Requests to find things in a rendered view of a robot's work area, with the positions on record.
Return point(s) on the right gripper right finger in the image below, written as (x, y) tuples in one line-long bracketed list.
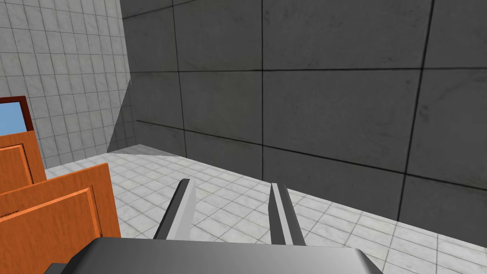
[(283, 217)]

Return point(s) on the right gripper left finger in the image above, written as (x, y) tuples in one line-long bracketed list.
[(180, 215)]

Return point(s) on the orange wooden cupboard door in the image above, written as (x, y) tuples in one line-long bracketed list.
[(17, 160), (53, 213)]

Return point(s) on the window with dark red frame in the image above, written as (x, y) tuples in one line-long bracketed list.
[(10, 116)]

